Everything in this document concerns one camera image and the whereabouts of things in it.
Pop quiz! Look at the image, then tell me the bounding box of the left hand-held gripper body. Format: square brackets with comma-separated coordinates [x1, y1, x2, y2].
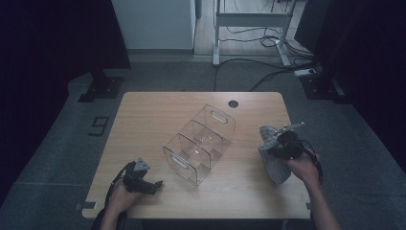
[123, 157, 151, 194]

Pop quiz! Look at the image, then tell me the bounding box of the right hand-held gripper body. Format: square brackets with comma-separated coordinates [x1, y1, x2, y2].
[269, 122, 305, 161]

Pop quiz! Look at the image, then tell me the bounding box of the grey striped cloth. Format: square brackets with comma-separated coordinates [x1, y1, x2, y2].
[258, 125, 292, 185]

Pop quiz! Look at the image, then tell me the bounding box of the clear acrylic divided organizer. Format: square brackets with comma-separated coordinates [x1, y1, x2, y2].
[162, 103, 237, 188]

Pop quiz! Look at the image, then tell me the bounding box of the person's left hand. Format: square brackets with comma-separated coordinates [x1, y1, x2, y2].
[105, 181, 143, 214]

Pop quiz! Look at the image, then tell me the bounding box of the person's right hand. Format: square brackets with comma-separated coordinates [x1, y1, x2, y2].
[283, 151, 320, 187]

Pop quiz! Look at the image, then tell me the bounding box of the black stand base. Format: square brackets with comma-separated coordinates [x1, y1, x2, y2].
[300, 75, 352, 104]
[78, 68, 125, 104]

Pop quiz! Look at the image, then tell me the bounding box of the white power strip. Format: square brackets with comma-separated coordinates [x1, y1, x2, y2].
[293, 67, 318, 78]

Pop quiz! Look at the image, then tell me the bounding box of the dark curtain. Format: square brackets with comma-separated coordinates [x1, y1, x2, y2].
[0, 0, 132, 205]
[295, 0, 406, 175]

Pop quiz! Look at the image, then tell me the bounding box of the white cabinet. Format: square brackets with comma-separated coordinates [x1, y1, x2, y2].
[110, 0, 197, 51]

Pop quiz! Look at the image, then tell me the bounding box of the left hand-held gripper black cable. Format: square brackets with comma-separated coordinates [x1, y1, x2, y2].
[103, 161, 135, 209]

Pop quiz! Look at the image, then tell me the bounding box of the hand-held gripper black cable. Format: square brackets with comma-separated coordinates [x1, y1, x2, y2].
[296, 138, 324, 185]
[103, 161, 135, 209]

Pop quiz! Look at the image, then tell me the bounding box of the right hand-held gripper black cable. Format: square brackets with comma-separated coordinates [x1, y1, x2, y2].
[296, 138, 324, 185]

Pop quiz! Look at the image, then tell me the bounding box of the long black floor cable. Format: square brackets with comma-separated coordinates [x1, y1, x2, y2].
[212, 57, 298, 93]
[248, 61, 319, 93]

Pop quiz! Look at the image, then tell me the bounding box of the bundle of black cables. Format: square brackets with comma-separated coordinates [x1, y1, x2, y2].
[218, 25, 317, 61]

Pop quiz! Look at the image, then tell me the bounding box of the white metal desk frame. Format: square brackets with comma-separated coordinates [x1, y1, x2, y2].
[212, 0, 300, 67]

